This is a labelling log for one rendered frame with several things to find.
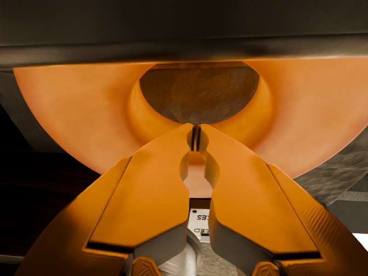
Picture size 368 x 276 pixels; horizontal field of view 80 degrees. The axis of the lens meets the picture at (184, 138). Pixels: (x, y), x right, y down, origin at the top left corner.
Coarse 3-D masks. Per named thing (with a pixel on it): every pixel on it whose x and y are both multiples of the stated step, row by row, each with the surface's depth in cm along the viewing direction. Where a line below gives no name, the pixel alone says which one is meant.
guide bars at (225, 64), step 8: (160, 64) 14; (168, 64) 14; (176, 64) 14; (184, 64) 14; (192, 64) 14; (200, 64) 14; (208, 64) 14; (216, 64) 14; (224, 64) 14; (232, 64) 14; (240, 64) 14; (8, 72) 15
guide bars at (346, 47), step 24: (0, 48) 5; (24, 48) 5; (48, 48) 5; (72, 48) 5; (96, 48) 5; (120, 48) 5; (144, 48) 5; (168, 48) 5; (192, 48) 5; (216, 48) 5; (240, 48) 5; (264, 48) 5; (288, 48) 5; (312, 48) 5; (336, 48) 5; (360, 48) 5
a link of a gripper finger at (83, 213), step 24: (120, 168) 9; (96, 192) 7; (72, 216) 7; (96, 216) 7; (48, 240) 6; (72, 240) 6; (24, 264) 5; (48, 264) 5; (72, 264) 5; (96, 264) 5; (120, 264) 5
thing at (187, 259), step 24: (0, 192) 23; (24, 192) 23; (0, 216) 21; (24, 216) 22; (48, 216) 22; (0, 240) 20; (24, 240) 20; (0, 264) 21; (168, 264) 27; (192, 264) 33
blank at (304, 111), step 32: (256, 64) 8; (288, 64) 8; (320, 64) 8; (352, 64) 8; (32, 96) 9; (64, 96) 9; (96, 96) 9; (128, 96) 9; (256, 96) 12; (288, 96) 9; (320, 96) 9; (352, 96) 9; (64, 128) 11; (96, 128) 11; (128, 128) 11; (160, 128) 13; (224, 128) 14; (256, 128) 11; (288, 128) 10; (320, 128) 10; (352, 128) 10; (96, 160) 13; (192, 160) 13; (288, 160) 12; (320, 160) 12; (192, 192) 15
